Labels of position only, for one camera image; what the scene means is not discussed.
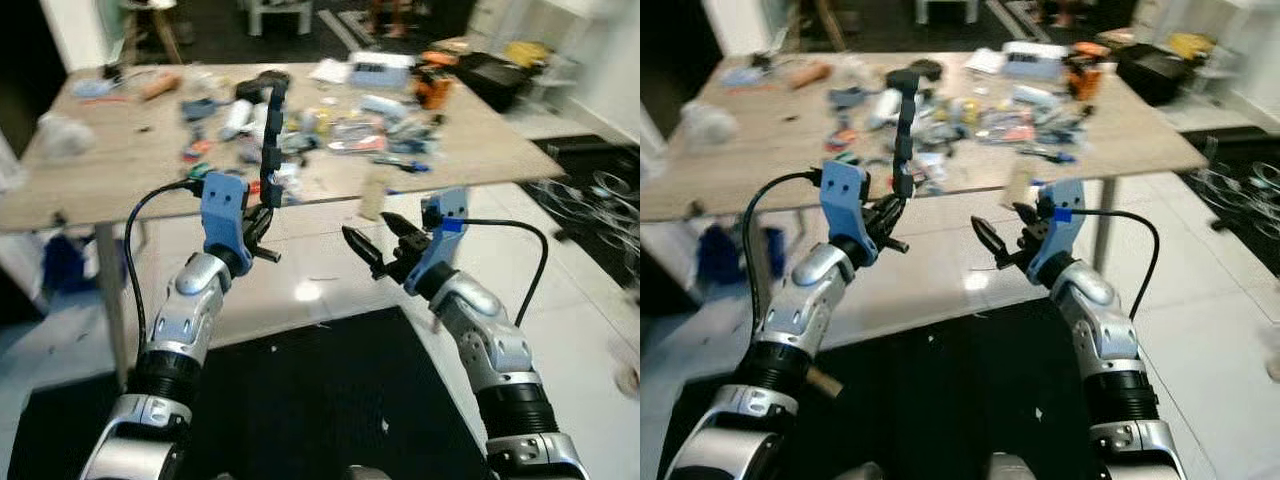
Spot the black long bendy strip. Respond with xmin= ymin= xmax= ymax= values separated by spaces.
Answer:
xmin=885 ymin=60 xmax=947 ymax=199
xmin=234 ymin=72 xmax=292 ymax=209

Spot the red flat package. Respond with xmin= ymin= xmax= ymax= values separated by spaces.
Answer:
xmin=979 ymin=121 xmax=1037 ymax=147
xmin=329 ymin=134 xmax=390 ymax=157

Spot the white bottle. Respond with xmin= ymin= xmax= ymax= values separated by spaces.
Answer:
xmin=867 ymin=87 xmax=902 ymax=132
xmin=221 ymin=97 xmax=254 ymax=142

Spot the light wooden table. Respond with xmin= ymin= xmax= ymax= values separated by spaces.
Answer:
xmin=0 ymin=62 xmax=567 ymax=393
xmin=640 ymin=50 xmax=1212 ymax=276

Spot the blue bag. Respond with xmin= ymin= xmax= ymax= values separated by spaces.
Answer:
xmin=39 ymin=231 xmax=102 ymax=297
xmin=694 ymin=224 xmax=787 ymax=287

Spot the orange and black tool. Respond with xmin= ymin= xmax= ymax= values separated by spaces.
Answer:
xmin=1064 ymin=42 xmax=1105 ymax=102
xmin=414 ymin=50 xmax=457 ymax=110

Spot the black floor rug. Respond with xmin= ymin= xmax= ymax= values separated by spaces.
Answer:
xmin=658 ymin=298 xmax=1103 ymax=480
xmin=8 ymin=305 xmax=493 ymax=480
xmin=1179 ymin=129 xmax=1280 ymax=252
xmin=524 ymin=139 xmax=641 ymax=292

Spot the white and blue box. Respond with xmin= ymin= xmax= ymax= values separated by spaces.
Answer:
xmin=349 ymin=52 xmax=417 ymax=90
xmin=1002 ymin=42 xmax=1070 ymax=84

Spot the small brown cylinder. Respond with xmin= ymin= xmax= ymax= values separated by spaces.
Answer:
xmin=807 ymin=367 xmax=847 ymax=400

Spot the orange cylinder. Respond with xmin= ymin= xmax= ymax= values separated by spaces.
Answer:
xmin=139 ymin=71 xmax=184 ymax=102
xmin=789 ymin=61 xmax=834 ymax=92

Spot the black case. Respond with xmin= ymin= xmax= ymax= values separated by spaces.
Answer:
xmin=1114 ymin=42 xmax=1197 ymax=107
xmin=455 ymin=52 xmax=537 ymax=112

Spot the crumpled white plastic bag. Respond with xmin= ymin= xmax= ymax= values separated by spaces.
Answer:
xmin=37 ymin=111 xmax=97 ymax=162
xmin=681 ymin=99 xmax=742 ymax=152

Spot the wooden stool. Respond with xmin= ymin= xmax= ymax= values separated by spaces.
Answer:
xmin=119 ymin=0 xmax=187 ymax=67
xmin=814 ymin=0 xmax=852 ymax=52

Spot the small white table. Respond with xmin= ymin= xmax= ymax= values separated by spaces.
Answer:
xmin=914 ymin=0 xmax=982 ymax=27
xmin=239 ymin=0 xmax=314 ymax=37

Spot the yellow item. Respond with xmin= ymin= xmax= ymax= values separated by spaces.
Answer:
xmin=504 ymin=40 xmax=550 ymax=70
xmin=1167 ymin=32 xmax=1217 ymax=60

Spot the white shelf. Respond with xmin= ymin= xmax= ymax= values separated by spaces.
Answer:
xmin=539 ymin=0 xmax=641 ymax=112
xmin=1199 ymin=0 xmax=1280 ymax=102

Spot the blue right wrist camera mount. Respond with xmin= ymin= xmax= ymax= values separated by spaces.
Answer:
xmin=405 ymin=188 xmax=471 ymax=297
xmin=1028 ymin=180 xmax=1087 ymax=287

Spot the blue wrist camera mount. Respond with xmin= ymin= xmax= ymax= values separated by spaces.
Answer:
xmin=820 ymin=160 xmax=881 ymax=267
xmin=200 ymin=172 xmax=251 ymax=259
xmin=405 ymin=188 xmax=471 ymax=297
xmin=1028 ymin=180 xmax=1087 ymax=287

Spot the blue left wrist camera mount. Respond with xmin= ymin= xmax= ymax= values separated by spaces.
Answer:
xmin=820 ymin=160 xmax=881 ymax=267
xmin=200 ymin=172 xmax=251 ymax=259

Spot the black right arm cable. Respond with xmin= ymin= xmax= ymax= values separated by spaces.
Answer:
xmin=1075 ymin=207 xmax=1162 ymax=321
xmin=455 ymin=217 xmax=550 ymax=327

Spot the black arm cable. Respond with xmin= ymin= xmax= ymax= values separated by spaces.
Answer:
xmin=455 ymin=217 xmax=550 ymax=327
xmin=124 ymin=179 xmax=207 ymax=361
xmin=741 ymin=171 xmax=823 ymax=347
xmin=1075 ymin=207 xmax=1162 ymax=321

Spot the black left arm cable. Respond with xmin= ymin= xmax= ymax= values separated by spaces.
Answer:
xmin=741 ymin=171 xmax=823 ymax=347
xmin=124 ymin=179 xmax=207 ymax=361

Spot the clear wire rack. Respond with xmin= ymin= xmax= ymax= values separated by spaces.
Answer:
xmin=544 ymin=169 xmax=632 ymax=262
xmin=1194 ymin=159 xmax=1280 ymax=237

